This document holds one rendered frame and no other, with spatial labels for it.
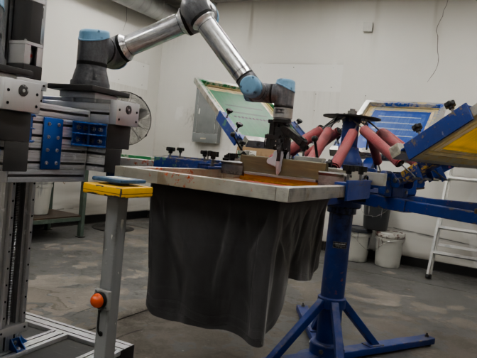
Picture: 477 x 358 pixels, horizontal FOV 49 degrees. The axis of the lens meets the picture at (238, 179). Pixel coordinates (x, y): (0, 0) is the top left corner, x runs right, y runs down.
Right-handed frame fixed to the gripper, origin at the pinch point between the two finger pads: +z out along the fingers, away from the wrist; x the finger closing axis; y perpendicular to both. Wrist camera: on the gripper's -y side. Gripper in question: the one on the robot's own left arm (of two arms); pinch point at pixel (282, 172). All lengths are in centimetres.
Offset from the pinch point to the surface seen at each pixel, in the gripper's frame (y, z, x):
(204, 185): -4, 4, 61
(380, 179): -32.9, -0.8, -20.7
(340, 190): -29.1, 3.3, 17.8
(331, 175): -20.8, -0.8, 2.8
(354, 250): 68, 88, -374
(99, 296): 11, 34, 83
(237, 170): 18.0, 1.1, 2.7
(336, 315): -6, 71, -72
